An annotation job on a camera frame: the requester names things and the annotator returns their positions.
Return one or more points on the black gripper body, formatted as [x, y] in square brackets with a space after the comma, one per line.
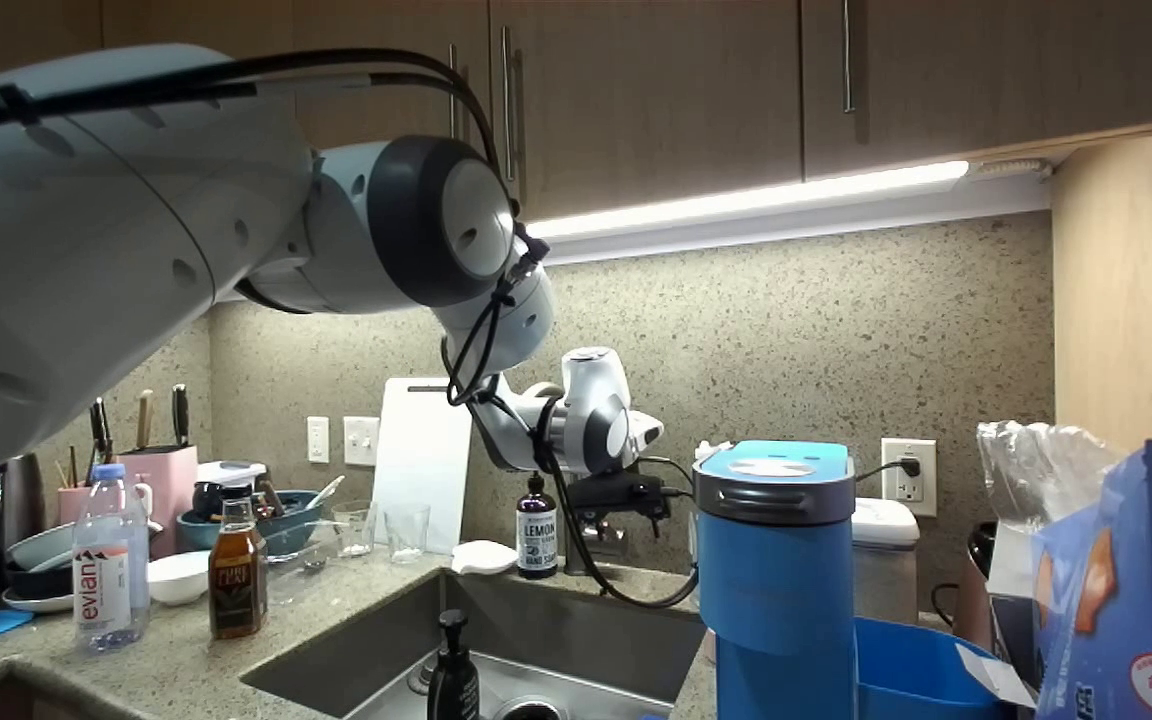
[618, 498]

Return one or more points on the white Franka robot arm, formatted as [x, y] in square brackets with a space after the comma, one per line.
[96, 242]

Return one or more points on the amber hand soap pump bottle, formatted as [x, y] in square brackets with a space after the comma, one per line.
[536, 532]

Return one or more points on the white soap dish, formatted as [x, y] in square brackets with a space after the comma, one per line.
[480, 557]

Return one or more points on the steel sink basin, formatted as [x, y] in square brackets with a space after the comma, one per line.
[521, 641]

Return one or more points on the blue coffee machine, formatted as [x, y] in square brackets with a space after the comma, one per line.
[773, 587]

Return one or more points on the white plastic cutting board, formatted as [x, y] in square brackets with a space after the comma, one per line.
[418, 467]

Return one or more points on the clear glass tumbler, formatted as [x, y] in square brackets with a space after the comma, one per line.
[354, 532]
[404, 532]

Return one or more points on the black sink faucet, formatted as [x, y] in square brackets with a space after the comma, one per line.
[453, 680]

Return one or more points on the clear canister with white lid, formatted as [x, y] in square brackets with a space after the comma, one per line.
[884, 561]

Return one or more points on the long under-cabinet light bar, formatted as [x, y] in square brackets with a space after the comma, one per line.
[762, 201]

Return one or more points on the dark blue bowl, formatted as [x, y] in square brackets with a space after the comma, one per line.
[286, 529]

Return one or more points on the blue plastic bin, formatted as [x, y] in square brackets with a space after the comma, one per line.
[916, 666]

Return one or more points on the brown sauce bottle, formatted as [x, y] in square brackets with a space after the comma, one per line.
[237, 574]

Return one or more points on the clear plastic bag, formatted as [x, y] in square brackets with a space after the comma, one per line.
[1041, 467]

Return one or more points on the small white bowl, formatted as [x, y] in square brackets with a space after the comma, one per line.
[178, 576]

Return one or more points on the pink knife block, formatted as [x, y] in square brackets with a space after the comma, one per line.
[161, 487]

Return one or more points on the blue cardboard box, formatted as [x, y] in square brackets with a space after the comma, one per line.
[1121, 602]

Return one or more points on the clear plastic water bottle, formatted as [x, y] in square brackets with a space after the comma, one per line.
[105, 574]

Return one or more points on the white toggle light switch plate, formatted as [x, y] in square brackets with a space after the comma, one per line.
[363, 442]

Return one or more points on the white wall outlet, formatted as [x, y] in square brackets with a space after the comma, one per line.
[907, 487]

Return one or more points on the small white switch plate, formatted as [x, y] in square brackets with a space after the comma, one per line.
[319, 438]

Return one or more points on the wooden wall cabinets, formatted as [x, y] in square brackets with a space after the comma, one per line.
[681, 93]

